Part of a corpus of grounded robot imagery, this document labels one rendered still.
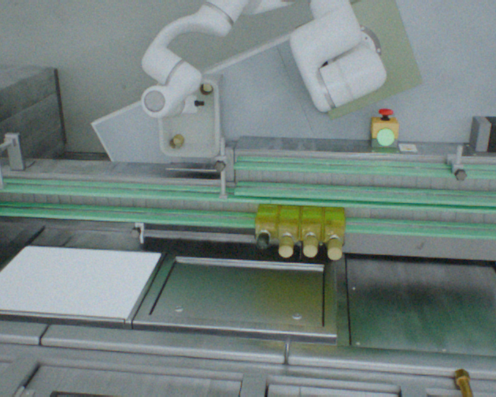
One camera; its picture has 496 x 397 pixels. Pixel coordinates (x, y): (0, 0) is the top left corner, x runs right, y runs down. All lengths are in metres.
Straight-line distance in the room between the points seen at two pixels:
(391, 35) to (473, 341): 0.78
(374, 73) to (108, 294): 0.82
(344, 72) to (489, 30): 0.54
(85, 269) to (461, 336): 0.96
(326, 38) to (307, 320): 0.63
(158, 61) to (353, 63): 0.43
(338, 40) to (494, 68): 0.55
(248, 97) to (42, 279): 0.75
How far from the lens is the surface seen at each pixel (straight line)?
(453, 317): 1.54
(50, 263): 1.71
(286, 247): 1.42
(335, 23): 1.34
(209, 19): 1.39
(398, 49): 1.62
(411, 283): 1.66
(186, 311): 1.44
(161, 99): 1.38
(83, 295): 1.54
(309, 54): 1.34
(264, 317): 1.40
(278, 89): 1.71
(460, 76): 1.74
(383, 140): 1.64
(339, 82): 1.30
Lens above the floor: 2.41
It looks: 66 degrees down
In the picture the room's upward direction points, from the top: 162 degrees counter-clockwise
